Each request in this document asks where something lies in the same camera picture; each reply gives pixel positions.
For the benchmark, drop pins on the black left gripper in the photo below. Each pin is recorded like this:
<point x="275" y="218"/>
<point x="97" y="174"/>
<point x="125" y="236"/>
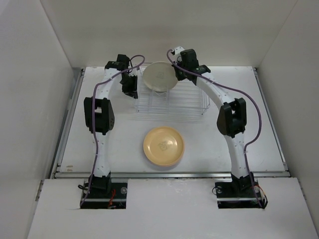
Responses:
<point x="133" y="89"/>

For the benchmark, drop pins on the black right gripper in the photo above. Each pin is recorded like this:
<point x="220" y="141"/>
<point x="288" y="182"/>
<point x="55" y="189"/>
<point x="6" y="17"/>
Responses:
<point x="179" y="76"/>

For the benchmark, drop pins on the cream plastic plate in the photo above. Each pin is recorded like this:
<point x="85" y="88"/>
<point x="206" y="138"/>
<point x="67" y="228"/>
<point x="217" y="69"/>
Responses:
<point x="159" y="77"/>

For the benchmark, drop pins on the yellow plastic plate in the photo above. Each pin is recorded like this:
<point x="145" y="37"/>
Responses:
<point x="164" y="146"/>

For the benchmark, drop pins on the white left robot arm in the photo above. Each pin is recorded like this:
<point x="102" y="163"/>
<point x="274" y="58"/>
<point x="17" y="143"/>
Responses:
<point x="100" y="117"/>

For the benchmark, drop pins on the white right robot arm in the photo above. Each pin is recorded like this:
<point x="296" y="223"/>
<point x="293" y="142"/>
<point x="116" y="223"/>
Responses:
<point x="232" y="116"/>

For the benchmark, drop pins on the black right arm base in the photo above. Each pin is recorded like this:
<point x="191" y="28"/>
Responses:
<point x="239" y="194"/>

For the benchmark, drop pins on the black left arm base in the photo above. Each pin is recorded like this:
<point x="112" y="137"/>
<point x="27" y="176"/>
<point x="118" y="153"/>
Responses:
<point x="104" y="194"/>

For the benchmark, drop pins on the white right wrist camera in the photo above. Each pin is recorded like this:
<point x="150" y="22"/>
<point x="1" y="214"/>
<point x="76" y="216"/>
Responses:
<point x="174" y="53"/>

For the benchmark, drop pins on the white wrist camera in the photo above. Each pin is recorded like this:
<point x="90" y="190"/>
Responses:
<point x="174" y="53"/>
<point x="134" y="72"/>

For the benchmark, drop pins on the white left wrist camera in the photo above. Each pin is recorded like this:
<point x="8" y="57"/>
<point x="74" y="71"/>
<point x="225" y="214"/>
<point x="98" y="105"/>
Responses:
<point x="134" y="72"/>

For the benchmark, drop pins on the white wire dish rack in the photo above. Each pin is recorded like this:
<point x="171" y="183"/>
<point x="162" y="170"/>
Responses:
<point x="184" y="100"/>

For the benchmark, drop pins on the aluminium table frame rail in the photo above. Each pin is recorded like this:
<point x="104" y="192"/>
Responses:
<point x="206" y="152"/>

